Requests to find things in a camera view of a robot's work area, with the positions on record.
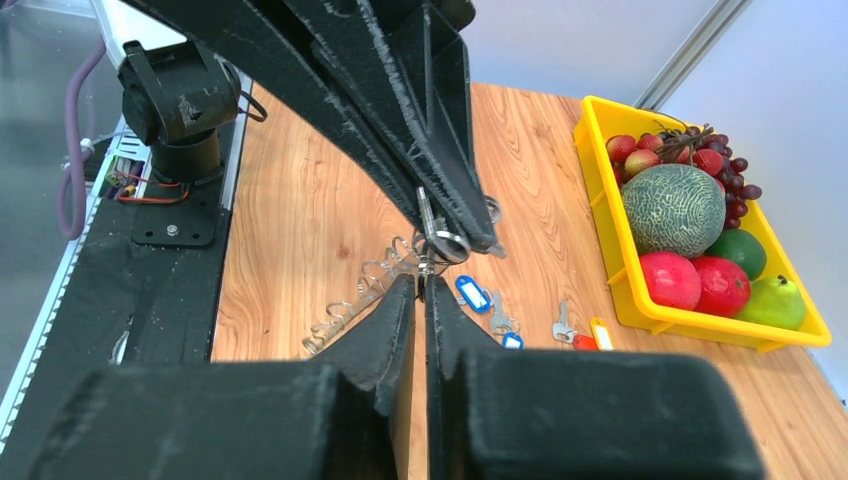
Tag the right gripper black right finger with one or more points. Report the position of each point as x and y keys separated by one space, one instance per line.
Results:
x=499 y=413

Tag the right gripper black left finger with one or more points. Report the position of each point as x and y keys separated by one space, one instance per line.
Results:
x=342 y=414

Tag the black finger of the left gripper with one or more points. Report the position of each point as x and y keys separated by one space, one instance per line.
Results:
x=261 y=38
x=390 y=86

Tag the blue tag key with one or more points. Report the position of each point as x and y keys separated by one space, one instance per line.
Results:
x=503 y=326
x=472 y=295

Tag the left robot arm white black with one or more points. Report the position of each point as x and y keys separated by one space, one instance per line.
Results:
x=175 y=90

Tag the red tag key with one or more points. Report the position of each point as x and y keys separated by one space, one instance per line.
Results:
x=564 y=332

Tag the yellow tag key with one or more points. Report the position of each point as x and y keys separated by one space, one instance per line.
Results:
x=601 y=335

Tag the yellow plastic fruit tray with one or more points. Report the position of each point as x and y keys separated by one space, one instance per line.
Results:
x=601 y=119

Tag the pink red apple lower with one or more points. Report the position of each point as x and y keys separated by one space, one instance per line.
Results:
x=671 y=280

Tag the small red peaches cluster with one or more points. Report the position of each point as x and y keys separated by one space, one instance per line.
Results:
x=630 y=156

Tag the red apple upper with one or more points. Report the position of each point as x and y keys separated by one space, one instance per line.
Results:
x=725 y=287

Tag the green netted melon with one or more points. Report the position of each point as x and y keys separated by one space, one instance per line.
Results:
x=674 y=208

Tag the dark green lime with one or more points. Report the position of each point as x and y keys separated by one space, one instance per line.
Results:
x=743 y=249

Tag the light green pear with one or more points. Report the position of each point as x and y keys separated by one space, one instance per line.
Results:
x=776 y=302

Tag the dark purple grape bunch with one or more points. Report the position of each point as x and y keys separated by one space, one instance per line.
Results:
x=738 y=193

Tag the left corner aluminium post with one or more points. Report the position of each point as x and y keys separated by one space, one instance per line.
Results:
x=687 y=57

